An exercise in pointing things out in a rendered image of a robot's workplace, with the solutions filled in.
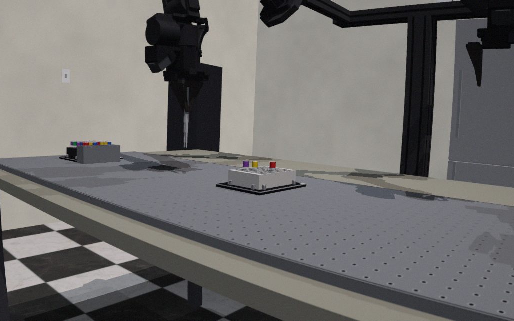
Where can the white rectangular rack with grid of holes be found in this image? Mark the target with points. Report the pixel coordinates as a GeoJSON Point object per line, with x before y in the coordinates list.
{"type": "Point", "coordinates": [272, 179]}

